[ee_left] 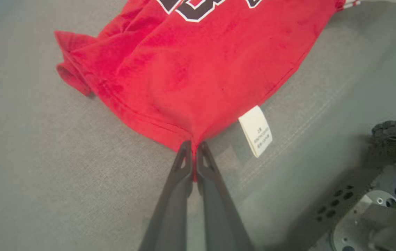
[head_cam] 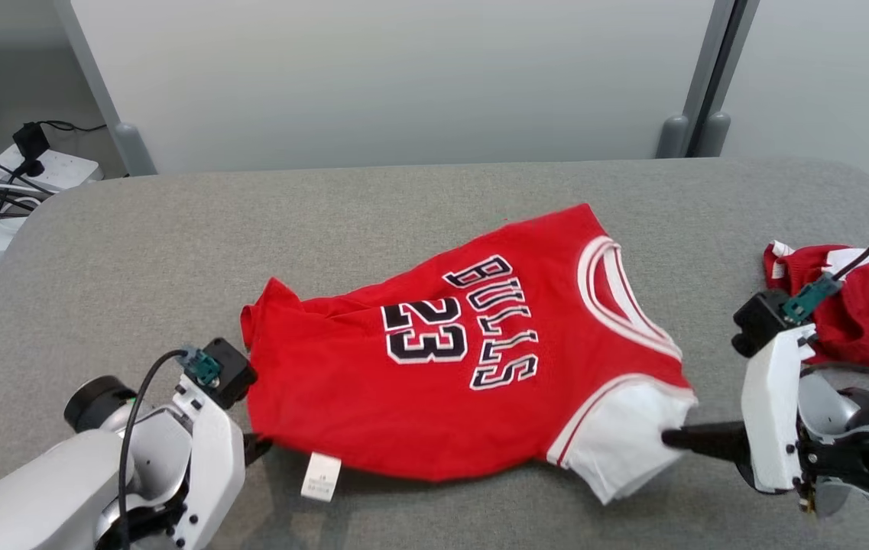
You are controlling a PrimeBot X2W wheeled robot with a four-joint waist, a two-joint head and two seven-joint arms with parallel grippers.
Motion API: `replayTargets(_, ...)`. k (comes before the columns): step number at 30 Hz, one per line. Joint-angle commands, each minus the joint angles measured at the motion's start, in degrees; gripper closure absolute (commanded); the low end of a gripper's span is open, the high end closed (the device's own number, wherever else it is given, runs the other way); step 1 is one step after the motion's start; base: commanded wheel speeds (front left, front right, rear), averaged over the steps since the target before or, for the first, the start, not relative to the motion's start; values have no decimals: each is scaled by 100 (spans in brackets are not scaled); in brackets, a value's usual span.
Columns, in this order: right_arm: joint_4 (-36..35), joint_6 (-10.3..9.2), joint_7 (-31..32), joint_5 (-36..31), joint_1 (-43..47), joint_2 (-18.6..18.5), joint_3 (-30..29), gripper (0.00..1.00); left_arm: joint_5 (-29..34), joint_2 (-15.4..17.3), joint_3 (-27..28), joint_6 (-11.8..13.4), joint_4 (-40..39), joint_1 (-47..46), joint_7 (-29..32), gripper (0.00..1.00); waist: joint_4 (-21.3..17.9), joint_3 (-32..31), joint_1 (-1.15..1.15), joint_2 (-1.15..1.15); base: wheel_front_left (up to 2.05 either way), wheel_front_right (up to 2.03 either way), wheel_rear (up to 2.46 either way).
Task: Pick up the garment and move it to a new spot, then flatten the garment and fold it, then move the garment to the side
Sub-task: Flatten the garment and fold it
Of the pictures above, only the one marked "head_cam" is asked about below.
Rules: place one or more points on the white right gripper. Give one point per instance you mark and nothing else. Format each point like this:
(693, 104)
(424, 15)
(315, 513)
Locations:
(770, 412)

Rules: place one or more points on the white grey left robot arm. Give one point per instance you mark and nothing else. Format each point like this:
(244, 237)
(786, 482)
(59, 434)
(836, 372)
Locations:
(37, 489)

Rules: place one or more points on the white power strip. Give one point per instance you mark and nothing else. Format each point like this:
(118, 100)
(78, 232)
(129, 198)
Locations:
(67, 169)

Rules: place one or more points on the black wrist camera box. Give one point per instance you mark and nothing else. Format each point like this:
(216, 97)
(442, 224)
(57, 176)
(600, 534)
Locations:
(759, 321)
(231, 374)

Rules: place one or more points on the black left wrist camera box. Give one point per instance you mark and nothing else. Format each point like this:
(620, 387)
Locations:
(231, 374)

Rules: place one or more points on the grey partition post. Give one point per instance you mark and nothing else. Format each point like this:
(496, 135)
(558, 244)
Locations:
(715, 136)
(673, 137)
(132, 149)

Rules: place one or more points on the wide white partition panel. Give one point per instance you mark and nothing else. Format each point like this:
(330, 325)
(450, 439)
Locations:
(403, 84)

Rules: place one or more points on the red Bulls jersey white sleeves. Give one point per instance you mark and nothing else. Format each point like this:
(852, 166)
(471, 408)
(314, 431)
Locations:
(365, 397)

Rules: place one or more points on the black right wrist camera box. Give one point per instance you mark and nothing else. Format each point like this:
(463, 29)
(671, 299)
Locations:
(759, 321)

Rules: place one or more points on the narrow white partition panel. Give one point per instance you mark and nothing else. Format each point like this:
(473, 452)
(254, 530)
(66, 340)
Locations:
(824, 84)

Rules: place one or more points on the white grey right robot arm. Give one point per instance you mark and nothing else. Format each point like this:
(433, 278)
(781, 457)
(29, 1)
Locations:
(862, 458)

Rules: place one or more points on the black power adapter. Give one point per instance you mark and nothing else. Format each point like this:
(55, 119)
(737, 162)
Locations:
(30, 141)

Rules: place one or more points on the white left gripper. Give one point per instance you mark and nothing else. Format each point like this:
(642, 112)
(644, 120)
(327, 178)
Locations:
(216, 466)

